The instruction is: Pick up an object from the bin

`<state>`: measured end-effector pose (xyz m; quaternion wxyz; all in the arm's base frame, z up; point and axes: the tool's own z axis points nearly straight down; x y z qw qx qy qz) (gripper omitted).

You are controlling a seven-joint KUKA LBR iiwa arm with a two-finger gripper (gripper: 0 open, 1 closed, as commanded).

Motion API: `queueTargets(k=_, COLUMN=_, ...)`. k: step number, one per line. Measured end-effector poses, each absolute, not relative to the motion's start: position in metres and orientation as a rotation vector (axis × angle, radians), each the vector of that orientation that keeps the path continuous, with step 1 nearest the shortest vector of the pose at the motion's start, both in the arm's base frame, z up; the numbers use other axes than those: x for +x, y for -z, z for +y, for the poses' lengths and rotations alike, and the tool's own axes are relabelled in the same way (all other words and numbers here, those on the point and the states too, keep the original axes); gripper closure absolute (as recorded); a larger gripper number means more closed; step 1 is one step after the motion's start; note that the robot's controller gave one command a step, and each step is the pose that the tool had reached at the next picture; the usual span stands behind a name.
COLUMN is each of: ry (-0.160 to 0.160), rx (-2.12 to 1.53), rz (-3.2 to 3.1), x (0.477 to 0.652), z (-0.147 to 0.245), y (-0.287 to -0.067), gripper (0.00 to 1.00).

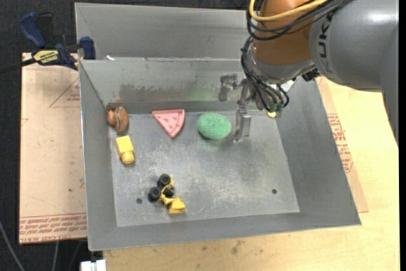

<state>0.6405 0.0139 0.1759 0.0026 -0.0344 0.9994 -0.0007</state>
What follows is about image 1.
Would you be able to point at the brown cardboard board red print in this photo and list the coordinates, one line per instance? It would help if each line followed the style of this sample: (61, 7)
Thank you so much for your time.
(50, 142)

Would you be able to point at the yellow toy block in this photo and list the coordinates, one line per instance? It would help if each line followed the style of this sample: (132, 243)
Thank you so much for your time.
(124, 147)

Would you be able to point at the yellow toy vehicle black wheels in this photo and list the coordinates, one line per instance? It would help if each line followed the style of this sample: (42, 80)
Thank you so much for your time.
(165, 193)

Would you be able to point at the grey metal bin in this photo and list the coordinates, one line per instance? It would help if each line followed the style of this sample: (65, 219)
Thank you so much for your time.
(206, 174)

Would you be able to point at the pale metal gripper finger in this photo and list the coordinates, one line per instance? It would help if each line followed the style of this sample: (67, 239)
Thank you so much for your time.
(243, 125)
(224, 92)

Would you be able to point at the pink toy pizza slice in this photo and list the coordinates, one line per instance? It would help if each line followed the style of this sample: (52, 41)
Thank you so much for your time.
(171, 122)

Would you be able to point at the green oval sponge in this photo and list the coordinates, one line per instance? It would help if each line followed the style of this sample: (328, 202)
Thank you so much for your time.
(214, 126)

